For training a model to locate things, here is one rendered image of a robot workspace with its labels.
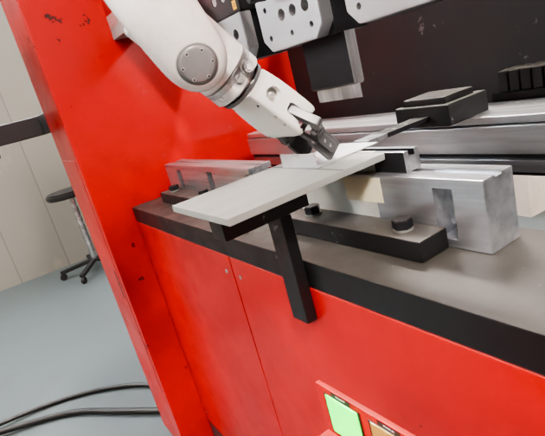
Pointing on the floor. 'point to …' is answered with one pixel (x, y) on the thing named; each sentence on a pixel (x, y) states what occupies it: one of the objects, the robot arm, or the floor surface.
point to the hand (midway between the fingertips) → (314, 145)
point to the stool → (80, 230)
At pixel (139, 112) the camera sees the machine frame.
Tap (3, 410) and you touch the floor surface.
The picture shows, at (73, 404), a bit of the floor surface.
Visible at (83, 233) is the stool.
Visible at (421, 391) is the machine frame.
